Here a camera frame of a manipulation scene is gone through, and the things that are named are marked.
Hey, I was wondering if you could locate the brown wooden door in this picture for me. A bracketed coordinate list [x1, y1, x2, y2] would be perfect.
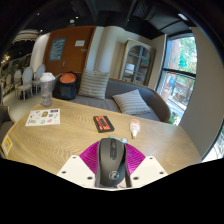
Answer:
[43, 25, 97, 78]

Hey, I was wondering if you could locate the grey curved sofa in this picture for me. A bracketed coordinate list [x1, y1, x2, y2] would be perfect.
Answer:
[53, 72, 172, 123]

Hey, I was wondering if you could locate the small white tube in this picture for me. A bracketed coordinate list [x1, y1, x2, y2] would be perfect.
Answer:
[129, 118, 142, 140]

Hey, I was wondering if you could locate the yellow square sticker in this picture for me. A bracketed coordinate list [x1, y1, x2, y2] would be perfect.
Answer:
[0, 135, 14, 157]

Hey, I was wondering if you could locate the white sticker sheet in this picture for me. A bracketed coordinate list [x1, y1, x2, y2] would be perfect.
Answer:
[25, 108, 61, 127]

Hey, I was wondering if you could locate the group of white chairs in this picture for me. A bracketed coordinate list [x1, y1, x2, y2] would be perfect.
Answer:
[1, 63, 47, 102]

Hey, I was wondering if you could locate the black and orange case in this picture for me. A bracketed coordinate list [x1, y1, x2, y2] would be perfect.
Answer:
[92, 115, 115, 134]

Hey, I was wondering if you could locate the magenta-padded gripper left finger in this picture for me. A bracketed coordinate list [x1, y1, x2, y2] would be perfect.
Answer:
[56, 140, 101, 189]

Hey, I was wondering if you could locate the clear shaker bottle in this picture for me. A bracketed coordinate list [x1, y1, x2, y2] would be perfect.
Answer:
[39, 72, 56, 108]

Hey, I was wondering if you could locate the flat-lying striped cushion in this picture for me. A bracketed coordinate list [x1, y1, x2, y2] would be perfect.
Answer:
[111, 88, 152, 116]

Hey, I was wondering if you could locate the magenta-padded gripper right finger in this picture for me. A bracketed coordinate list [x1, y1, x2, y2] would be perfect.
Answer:
[124, 142, 169, 188]

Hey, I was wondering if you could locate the large black-framed window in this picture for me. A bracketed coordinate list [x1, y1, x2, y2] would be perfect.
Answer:
[155, 33, 198, 126]

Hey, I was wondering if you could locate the black computer mouse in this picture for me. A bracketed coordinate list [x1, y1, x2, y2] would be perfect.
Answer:
[94, 137, 128, 189]

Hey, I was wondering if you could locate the blue wall poster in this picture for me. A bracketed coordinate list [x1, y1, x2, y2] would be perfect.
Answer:
[48, 37, 67, 62]

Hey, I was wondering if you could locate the grey tufted chair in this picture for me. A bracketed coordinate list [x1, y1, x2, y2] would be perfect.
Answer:
[0, 105, 16, 141]

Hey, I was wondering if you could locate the glass-door cabinet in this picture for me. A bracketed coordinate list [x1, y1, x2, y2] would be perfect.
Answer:
[119, 38, 156, 87]

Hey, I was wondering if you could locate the black and orange backpack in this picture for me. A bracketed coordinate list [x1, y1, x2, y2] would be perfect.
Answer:
[52, 71, 79, 101]

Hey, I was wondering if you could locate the square striped cushion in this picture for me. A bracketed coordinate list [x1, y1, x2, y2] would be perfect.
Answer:
[77, 68, 111, 100]

